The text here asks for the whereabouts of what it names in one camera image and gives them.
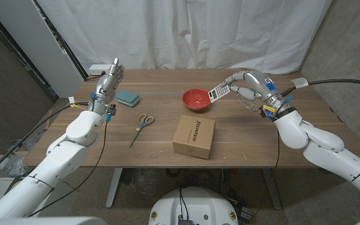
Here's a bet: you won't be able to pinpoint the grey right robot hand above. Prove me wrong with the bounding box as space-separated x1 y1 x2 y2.
219 69 293 115

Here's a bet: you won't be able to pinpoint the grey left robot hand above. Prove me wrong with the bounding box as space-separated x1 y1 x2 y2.
87 57 125 116

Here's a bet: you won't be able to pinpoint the white pocket calculator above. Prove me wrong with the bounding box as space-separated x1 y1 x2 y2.
207 83 231 104

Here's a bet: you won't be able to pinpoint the red bowl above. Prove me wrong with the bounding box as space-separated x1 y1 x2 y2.
181 88 213 111

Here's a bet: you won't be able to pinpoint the brown cardboard box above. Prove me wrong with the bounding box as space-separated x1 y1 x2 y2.
172 114 216 160

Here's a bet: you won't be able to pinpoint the white power strip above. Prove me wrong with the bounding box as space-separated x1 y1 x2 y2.
88 64 112 76

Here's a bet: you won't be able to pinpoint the clear plastic glasses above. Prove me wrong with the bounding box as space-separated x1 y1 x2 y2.
235 94 259 113

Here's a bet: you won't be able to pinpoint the teal sponge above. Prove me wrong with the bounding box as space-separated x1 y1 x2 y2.
115 89 141 108

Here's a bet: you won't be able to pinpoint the white cabinet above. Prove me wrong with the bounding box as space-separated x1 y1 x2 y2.
0 0 89 99

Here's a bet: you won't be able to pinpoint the white curtain backdrop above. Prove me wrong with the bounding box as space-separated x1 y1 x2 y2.
36 0 334 75

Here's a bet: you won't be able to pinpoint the grey table leg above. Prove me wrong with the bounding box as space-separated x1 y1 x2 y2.
105 167 123 209
261 168 283 210

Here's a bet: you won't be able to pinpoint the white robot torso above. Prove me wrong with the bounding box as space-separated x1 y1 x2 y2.
148 186 239 225

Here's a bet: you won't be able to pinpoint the scissors with tan handles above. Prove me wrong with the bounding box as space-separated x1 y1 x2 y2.
129 113 155 148

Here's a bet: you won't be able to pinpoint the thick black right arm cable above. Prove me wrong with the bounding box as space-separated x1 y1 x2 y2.
279 78 360 97

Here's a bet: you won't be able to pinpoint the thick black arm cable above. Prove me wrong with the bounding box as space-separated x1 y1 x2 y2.
0 100 90 182
279 78 360 97

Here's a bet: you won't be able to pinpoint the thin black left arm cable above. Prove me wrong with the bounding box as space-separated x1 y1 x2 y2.
28 120 109 218

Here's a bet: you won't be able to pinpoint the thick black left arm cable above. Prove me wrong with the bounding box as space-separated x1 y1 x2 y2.
0 100 90 182

